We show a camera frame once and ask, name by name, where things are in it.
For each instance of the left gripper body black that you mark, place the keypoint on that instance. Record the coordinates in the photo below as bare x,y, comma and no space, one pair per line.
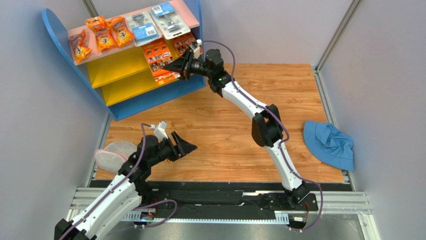
165,148

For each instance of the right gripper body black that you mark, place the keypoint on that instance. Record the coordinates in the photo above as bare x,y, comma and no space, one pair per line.
188,65

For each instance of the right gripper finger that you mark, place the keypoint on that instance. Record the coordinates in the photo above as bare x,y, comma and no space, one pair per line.
188,57
176,66

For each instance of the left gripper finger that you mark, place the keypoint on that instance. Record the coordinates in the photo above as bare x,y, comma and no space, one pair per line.
181,146
176,156

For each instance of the orange razor box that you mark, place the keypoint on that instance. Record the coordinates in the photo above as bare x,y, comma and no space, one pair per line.
158,54
181,43

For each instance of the blue Gillette razor blister pack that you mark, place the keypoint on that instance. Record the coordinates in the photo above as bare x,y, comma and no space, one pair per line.
169,21

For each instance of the orange BIC razor bag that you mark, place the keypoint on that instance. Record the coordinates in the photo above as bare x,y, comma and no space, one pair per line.
103,35
123,34
79,45

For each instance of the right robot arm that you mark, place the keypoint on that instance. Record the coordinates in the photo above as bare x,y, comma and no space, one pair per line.
267,130

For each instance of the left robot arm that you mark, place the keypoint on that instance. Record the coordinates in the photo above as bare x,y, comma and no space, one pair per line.
128,190

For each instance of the razor blister pack on shelf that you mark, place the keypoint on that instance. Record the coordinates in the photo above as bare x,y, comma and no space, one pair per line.
143,28

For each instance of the blue shelf with coloured boards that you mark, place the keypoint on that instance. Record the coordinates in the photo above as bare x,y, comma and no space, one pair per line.
119,78

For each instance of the white plastic bag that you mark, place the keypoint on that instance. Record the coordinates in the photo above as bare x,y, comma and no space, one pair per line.
114,155

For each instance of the blue bucket hat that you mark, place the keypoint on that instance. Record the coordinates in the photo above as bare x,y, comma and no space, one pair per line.
329,145

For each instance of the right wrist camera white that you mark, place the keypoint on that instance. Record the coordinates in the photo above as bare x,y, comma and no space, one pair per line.
196,47

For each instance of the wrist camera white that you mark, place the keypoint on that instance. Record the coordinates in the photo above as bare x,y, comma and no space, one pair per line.
196,47
159,130

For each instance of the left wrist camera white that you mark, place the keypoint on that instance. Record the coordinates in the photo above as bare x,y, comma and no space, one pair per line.
159,130

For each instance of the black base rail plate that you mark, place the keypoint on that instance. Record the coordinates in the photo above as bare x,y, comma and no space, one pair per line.
196,200

